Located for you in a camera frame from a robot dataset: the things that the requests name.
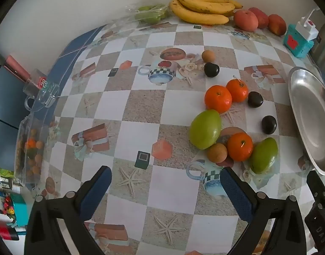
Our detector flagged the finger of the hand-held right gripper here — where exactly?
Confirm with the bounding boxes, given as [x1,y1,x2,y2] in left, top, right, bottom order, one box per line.
[306,170,325,210]

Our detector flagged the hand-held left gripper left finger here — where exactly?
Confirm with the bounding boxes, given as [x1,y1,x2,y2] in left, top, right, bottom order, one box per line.
[24,165,112,255]

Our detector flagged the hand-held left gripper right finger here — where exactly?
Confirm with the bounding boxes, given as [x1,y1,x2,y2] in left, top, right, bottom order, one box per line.
[220,167,309,255]

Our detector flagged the small green mango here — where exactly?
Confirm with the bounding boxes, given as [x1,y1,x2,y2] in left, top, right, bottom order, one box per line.
[249,137,279,174]

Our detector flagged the small brown round fruit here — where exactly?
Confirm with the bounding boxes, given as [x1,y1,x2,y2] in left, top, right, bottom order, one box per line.
[201,50,215,64]
[206,143,228,163]

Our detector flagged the orange mandarin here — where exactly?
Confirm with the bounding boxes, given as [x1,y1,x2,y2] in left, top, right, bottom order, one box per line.
[227,132,254,162]
[204,85,233,114]
[226,79,249,103]

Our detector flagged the round metal plate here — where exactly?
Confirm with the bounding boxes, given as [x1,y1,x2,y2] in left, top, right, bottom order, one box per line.
[287,66,325,176]

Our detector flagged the large green mango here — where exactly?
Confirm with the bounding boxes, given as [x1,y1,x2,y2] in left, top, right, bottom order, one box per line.
[189,109,222,150]

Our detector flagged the dark plum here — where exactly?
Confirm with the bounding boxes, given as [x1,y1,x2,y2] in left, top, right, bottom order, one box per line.
[261,115,277,135]
[247,91,264,108]
[203,62,220,78]

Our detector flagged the clear plastic fruit container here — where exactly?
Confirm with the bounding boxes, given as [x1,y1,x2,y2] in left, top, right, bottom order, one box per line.
[13,112,55,185]

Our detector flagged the plain teal box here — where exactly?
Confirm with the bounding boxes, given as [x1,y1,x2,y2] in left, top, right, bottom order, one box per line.
[10,193,29,226]

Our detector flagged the colourful toy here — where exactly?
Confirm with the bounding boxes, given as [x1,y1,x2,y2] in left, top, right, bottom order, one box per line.
[0,195,16,218]

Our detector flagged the checkered printed tablecloth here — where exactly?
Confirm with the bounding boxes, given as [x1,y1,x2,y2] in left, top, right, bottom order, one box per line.
[12,23,325,255]

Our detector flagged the red striped object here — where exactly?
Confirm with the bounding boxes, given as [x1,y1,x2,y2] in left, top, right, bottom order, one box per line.
[0,224,20,241]

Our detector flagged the clear glass mug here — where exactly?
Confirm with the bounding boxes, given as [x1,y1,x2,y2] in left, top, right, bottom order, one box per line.
[23,68,60,111]

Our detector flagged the pink tube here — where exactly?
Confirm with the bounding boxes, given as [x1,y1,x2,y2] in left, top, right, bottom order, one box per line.
[4,55,33,83]

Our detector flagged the teal box with red label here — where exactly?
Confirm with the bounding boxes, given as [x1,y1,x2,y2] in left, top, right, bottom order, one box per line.
[283,24,315,58]

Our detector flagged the red apple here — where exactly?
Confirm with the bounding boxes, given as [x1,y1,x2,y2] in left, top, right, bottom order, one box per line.
[268,14,287,36]
[248,7,270,29]
[233,9,259,31]

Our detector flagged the plastic bag of green fruit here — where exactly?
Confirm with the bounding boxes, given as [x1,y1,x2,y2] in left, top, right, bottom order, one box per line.
[125,3,170,25]

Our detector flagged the yellow banana bunch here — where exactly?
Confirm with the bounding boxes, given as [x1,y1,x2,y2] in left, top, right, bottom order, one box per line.
[169,0,243,25]

